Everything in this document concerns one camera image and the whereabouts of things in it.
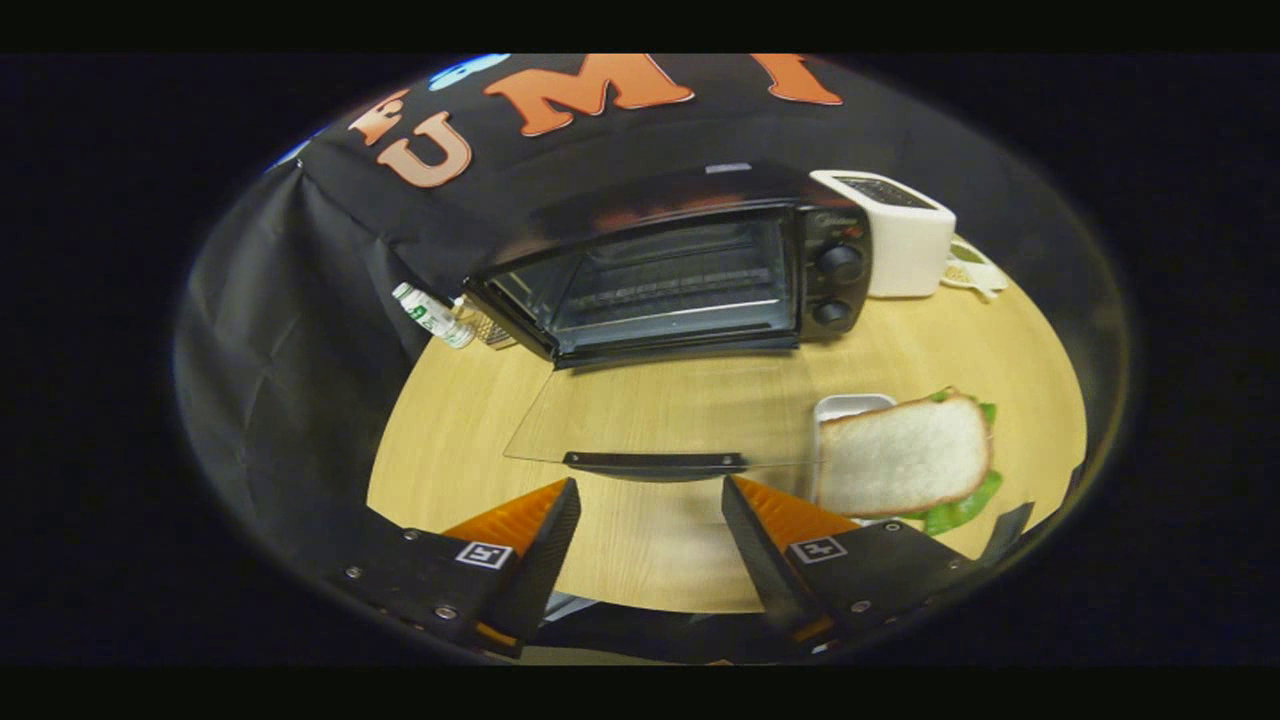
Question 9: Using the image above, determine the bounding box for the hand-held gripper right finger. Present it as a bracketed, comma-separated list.
[722, 476, 976, 647]

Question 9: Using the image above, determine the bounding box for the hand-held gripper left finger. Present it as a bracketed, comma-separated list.
[340, 478, 582, 659]

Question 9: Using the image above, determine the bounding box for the white bread lettuce sandwich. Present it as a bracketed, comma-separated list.
[817, 387, 1004, 536]

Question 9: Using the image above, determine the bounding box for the black toaster oven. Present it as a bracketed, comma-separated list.
[465, 165, 874, 482]

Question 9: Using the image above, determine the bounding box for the white pop-up toaster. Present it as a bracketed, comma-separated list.
[810, 170, 957, 299]

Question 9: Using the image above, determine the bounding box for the white plastic tray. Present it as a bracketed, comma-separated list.
[812, 393, 899, 451]

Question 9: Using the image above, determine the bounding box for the clear glass jar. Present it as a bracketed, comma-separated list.
[455, 295, 517, 349]

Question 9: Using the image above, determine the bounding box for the white green label bottle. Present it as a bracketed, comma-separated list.
[392, 283, 477, 350]

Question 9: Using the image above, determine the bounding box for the white plastic holder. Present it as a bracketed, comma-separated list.
[940, 238, 1010, 302]

